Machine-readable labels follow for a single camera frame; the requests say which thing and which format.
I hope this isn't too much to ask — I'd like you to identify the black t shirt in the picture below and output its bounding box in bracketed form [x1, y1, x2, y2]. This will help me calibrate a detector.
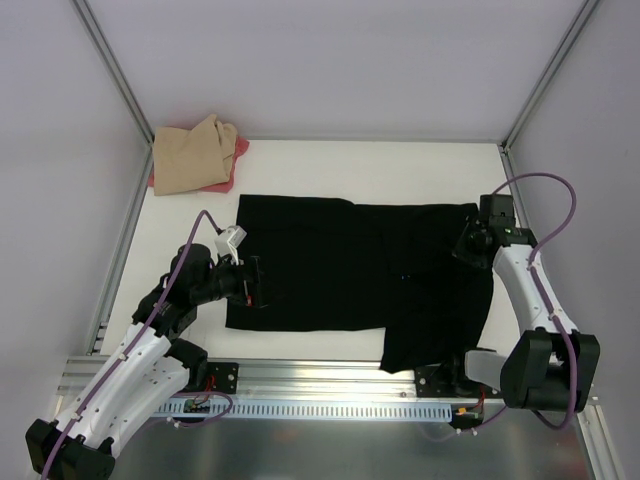
[226, 195, 494, 373]

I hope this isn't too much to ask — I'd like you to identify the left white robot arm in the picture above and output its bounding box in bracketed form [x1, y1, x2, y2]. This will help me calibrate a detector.
[25, 244, 266, 479]

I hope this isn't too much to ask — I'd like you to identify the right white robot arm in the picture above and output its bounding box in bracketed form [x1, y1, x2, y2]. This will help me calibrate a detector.
[446, 194, 601, 415]

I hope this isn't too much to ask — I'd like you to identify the beige folded t shirt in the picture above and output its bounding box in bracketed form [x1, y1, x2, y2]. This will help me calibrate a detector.
[153, 114, 238, 178]

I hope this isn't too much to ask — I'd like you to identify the red folded t shirt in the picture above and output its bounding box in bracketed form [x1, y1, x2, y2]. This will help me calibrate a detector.
[148, 136, 250, 196]

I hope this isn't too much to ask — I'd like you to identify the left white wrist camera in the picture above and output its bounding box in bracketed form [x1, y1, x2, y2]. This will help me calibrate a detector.
[214, 225, 247, 265]

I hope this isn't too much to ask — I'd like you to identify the front aluminium rail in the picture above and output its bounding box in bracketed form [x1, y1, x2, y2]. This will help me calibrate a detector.
[57, 353, 599, 404]

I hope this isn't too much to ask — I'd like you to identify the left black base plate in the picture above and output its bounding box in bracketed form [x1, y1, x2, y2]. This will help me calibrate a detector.
[205, 361, 239, 395]

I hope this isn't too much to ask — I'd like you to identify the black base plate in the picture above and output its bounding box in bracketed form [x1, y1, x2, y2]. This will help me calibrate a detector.
[205, 361, 239, 395]
[413, 364, 502, 399]

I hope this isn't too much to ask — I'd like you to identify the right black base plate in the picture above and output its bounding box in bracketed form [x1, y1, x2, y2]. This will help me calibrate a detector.
[413, 364, 502, 399]

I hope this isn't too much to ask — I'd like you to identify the left side aluminium rail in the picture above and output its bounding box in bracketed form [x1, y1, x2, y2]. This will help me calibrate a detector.
[83, 147, 153, 356]

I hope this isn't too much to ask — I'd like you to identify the white slotted cable duct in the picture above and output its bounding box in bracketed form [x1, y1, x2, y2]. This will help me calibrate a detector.
[152, 398, 453, 423]

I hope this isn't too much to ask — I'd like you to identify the right aluminium frame post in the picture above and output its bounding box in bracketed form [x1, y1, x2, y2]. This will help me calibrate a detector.
[501, 0, 602, 154]

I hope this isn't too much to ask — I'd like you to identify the aluminium frame post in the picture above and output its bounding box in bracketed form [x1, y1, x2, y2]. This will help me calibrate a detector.
[501, 0, 602, 154]
[70, 0, 154, 145]

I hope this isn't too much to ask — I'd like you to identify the left aluminium frame post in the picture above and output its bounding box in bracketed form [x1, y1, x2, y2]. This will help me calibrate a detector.
[70, 0, 154, 145]

